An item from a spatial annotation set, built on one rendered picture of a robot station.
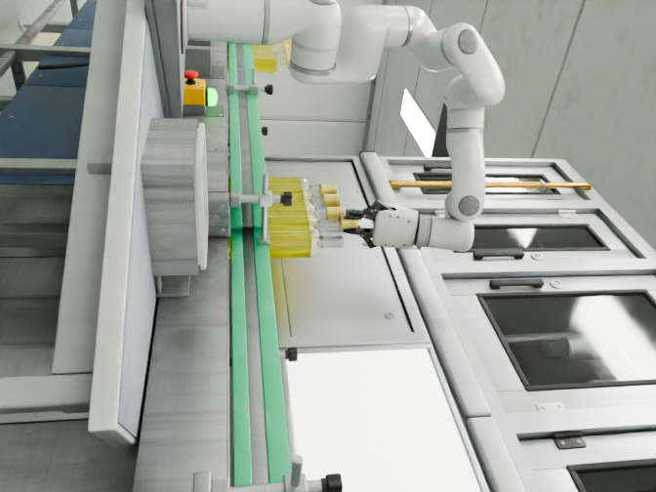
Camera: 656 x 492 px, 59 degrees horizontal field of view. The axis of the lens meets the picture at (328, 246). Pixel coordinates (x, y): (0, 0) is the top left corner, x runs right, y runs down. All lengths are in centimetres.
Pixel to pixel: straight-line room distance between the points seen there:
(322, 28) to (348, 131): 667
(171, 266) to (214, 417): 28
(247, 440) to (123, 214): 37
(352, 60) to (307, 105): 636
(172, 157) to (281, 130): 681
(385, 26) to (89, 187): 68
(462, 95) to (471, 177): 19
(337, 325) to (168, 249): 46
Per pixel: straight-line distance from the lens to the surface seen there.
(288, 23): 120
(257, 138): 146
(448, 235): 137
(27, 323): 141
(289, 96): 755
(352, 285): 142
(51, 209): 178
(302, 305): 135
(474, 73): 130
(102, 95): 104
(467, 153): 134
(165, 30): 110
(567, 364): 146
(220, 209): 119
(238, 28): 119
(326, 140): 786
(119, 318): 79
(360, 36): 126
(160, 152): 96
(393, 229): 136
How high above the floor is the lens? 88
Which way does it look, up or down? 10 degrees up
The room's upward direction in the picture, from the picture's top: 89 degrees clockwise
